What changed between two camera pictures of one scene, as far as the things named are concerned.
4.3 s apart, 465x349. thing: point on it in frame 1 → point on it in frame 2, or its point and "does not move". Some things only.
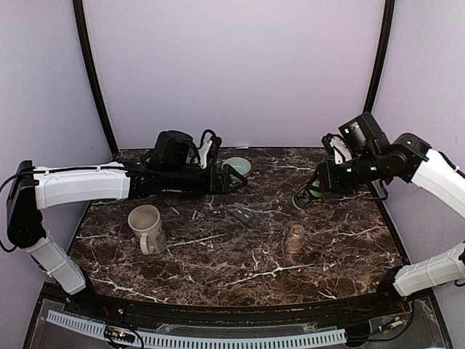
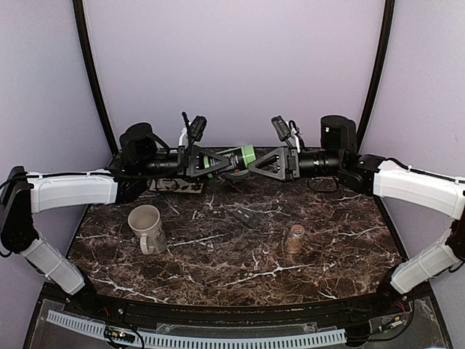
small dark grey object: [248, 217] does not move
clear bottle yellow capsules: [295, 239] does not move
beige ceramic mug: [146, 222] does not move
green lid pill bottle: [302, 198] → [238, 158]
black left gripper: [224, 179] → [189, 162]
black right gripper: [329, 179] → [285, 154]
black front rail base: [408, 321] does not move
